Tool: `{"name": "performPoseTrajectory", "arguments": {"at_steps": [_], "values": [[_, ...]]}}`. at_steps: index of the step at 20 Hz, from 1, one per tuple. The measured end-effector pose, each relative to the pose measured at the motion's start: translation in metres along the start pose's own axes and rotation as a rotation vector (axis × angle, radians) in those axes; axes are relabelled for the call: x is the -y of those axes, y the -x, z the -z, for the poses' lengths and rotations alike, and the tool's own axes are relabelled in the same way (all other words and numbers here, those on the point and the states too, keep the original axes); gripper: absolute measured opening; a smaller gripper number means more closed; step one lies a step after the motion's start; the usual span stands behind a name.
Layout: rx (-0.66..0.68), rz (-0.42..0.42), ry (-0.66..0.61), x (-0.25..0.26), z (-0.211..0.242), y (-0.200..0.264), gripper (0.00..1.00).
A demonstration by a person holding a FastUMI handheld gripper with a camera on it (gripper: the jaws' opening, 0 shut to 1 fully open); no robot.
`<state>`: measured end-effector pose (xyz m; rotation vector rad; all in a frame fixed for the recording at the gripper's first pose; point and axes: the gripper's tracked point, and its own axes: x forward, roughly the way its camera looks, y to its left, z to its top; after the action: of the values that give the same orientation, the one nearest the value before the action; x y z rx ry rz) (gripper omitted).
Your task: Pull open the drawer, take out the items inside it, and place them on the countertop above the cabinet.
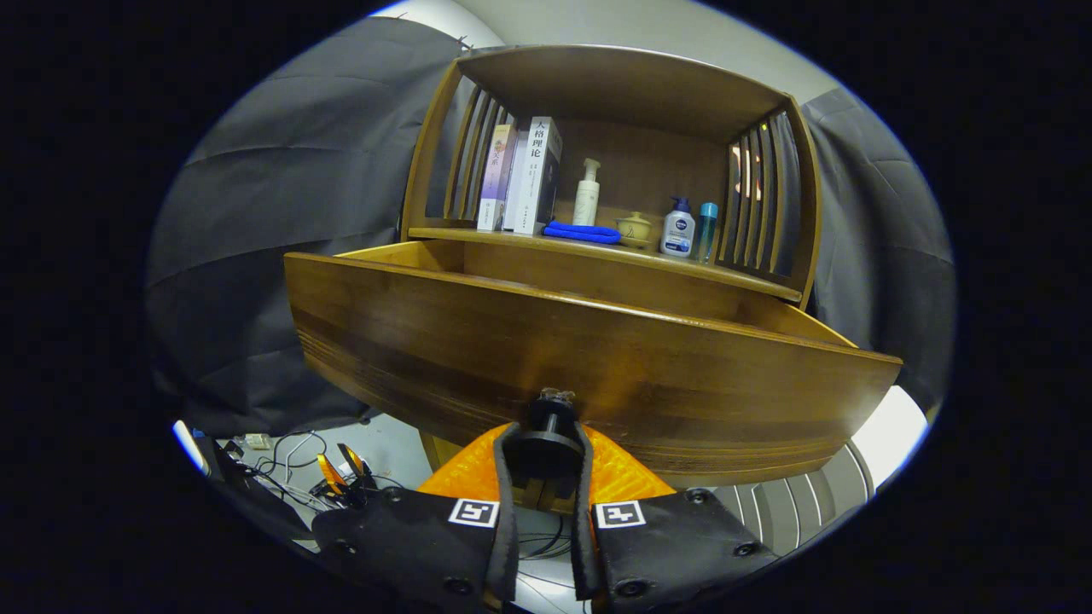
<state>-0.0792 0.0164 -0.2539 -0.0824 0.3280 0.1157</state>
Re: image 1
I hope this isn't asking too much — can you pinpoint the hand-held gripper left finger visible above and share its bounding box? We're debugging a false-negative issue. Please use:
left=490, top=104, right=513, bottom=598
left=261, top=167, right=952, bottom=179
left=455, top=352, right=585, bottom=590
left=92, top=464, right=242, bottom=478
left=311, top=422, right=521, bottom=614

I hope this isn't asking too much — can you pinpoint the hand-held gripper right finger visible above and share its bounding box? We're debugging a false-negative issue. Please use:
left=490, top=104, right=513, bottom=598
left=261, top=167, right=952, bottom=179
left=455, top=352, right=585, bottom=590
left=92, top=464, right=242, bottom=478
left=570, top=422, right=779, bottom=614

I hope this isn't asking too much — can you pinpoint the wooden drawer with black knob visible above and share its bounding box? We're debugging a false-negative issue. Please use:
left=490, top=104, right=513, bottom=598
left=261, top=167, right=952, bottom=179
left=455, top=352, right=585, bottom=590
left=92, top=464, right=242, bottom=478
left=283, top=239, right=903, bottom=489

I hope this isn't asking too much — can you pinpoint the wooden countertop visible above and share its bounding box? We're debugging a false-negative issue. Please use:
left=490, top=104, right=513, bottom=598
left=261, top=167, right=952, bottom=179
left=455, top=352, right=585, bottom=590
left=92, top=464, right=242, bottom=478
left=408, top=209, right=804, bottom=301

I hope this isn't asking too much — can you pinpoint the brown wooden cabinet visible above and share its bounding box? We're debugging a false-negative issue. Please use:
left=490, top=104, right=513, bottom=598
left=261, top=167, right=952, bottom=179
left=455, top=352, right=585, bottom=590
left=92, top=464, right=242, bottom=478
left=283, top=44, right=903, bottom=513

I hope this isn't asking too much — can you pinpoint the orange black tool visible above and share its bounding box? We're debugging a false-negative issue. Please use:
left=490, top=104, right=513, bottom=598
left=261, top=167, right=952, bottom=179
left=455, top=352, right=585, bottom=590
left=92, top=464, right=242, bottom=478
left=311, top=442, right=380, bottom=511

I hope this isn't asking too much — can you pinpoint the blue folded cloth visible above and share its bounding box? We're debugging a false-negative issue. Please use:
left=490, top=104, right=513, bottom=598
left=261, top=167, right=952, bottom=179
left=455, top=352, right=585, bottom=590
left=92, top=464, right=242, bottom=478
left=543, top=220, right=623, bottom=246

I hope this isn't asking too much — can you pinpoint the beige lidded teacup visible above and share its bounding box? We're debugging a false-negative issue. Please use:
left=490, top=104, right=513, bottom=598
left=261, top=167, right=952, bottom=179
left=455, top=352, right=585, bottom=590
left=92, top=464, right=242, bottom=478
left=616, top=211, right=654, bottom=251

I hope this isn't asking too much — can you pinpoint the white bottle with blue cap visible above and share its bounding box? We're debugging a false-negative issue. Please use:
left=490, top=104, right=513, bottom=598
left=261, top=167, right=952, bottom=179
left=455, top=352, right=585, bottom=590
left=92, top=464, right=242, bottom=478
left=659, top=197, right=696, bottom=258

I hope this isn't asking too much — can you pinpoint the white appliance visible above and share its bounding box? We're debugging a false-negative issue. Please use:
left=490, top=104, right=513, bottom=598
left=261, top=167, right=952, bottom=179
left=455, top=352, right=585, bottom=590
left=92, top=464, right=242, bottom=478
left=708, top=384, right=931, bottom=559

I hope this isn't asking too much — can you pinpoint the thin white book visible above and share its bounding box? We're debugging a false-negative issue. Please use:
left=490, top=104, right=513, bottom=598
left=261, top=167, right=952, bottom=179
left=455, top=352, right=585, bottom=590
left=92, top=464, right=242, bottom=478
left=502, top=128, right=534, bottom=231

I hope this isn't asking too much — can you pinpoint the teal bottle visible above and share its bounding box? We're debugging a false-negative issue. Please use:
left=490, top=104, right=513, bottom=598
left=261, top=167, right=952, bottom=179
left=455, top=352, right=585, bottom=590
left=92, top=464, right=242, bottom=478
left=695, top=202, right=719, bottom=264

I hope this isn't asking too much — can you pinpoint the white pump bottle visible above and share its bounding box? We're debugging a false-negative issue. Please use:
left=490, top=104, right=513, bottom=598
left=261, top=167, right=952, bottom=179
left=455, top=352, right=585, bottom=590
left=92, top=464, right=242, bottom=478
left=572, top=158, right=601, bottom=227

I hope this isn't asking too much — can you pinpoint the purple book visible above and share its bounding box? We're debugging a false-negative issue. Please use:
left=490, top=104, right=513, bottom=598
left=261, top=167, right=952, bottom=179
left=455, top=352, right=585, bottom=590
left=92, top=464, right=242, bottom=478
left=476, top=124, right=519, bottom=233

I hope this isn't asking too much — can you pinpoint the grey white portrait book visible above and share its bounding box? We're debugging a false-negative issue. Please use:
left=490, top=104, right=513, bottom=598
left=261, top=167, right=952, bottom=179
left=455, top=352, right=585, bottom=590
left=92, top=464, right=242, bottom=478
left=512, top=116, right=564, bottom=237

